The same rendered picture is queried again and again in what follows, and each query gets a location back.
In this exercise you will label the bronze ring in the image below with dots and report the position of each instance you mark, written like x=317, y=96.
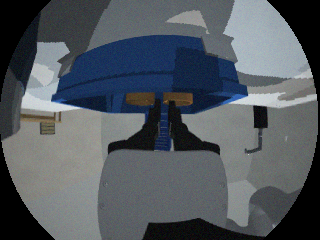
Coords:
x=147, y=98
x=186, y=98

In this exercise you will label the dark blue crate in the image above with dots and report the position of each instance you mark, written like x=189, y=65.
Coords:
x=155, y=63

